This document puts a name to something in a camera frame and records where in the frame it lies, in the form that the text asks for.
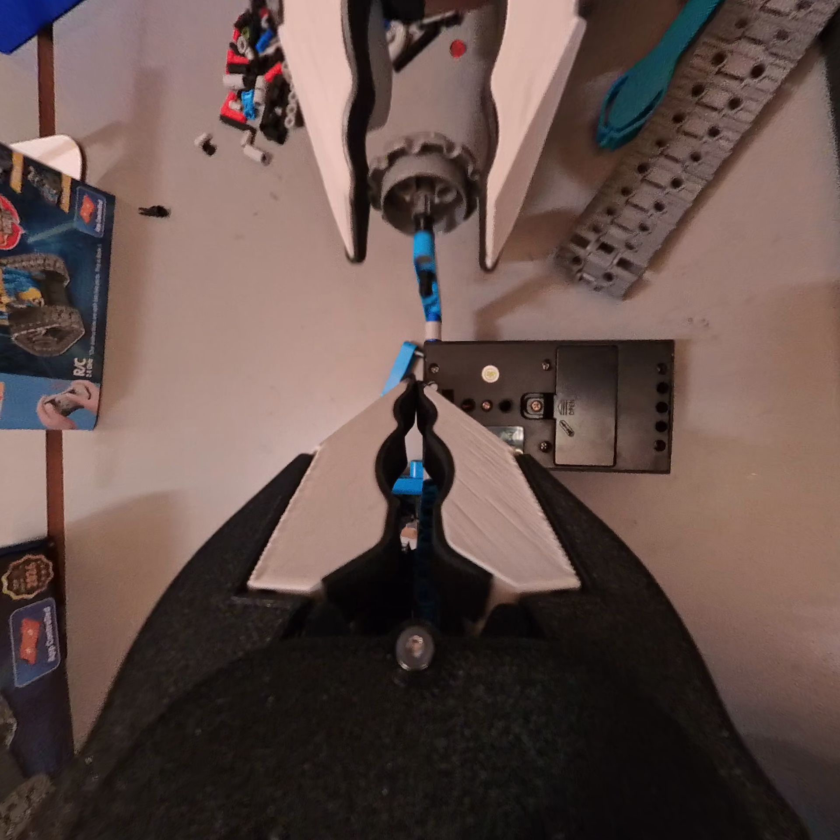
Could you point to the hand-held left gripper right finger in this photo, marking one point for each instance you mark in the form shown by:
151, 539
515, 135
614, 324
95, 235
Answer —
505, 518

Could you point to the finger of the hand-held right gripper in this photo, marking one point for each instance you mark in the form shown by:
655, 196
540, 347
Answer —
531, 98
321, 98

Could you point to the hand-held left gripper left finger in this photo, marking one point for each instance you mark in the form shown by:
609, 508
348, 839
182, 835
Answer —
328, 518

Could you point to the grey toy sprocket wheel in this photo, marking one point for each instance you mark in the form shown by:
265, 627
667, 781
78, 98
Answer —
400, 164

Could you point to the black motor battery block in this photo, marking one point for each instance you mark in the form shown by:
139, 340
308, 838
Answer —
590, 394

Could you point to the grey toy track belt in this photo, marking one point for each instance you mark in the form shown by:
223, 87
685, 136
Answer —
689, 164

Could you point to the long blue toy beam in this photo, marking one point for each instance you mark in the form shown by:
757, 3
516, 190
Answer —
425, 249

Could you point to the pile of red black bricks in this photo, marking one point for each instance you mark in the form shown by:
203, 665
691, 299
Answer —
256, 85

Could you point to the blue brick separator tool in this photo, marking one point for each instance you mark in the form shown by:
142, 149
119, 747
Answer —
643, 85

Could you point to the small black grey toy connector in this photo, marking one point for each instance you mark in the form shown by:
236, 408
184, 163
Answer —
206, 144

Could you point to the black toy connector pin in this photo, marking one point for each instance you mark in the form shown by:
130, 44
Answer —
154, 211

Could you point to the white rounded board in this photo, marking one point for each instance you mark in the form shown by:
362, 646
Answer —
52, 154

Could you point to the blue plastic bin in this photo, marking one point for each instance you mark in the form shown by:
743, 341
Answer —
26, 19

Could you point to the blue robot kit box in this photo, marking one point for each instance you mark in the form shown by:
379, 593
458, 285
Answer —
52, 295
33, 643

